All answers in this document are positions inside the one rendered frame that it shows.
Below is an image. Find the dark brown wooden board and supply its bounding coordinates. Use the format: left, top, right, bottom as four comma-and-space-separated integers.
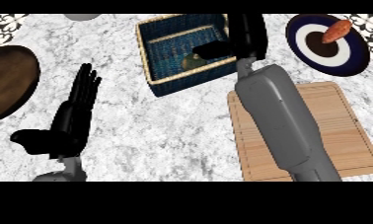
0, 44, 43, 120

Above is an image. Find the grey round object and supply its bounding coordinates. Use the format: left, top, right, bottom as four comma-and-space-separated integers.
62, 14, 102, 22

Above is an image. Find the blue wicker basket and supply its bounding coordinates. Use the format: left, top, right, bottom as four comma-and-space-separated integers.
134, 14, 239, 98

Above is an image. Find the light wooden cutting board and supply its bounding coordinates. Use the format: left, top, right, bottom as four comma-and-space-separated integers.
227, 81, 373, 183

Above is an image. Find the orange sweet potato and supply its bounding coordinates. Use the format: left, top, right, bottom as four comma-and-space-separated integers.
320, 19, 353, 44

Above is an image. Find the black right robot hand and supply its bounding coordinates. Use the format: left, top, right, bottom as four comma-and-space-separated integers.
190, 14, 270, 61

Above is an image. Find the green squash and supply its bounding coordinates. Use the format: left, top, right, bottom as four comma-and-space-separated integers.
183, 52, 210, 71

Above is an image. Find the black white patterned tile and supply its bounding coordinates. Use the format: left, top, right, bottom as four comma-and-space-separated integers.
0, 14, 31, 45
348, 14, 373, 53

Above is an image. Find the blue white round plate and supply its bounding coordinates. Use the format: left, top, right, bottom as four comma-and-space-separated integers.
285, 14, 372, 78

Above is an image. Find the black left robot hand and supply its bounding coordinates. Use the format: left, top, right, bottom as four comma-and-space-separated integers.
9, 62, 104, 160

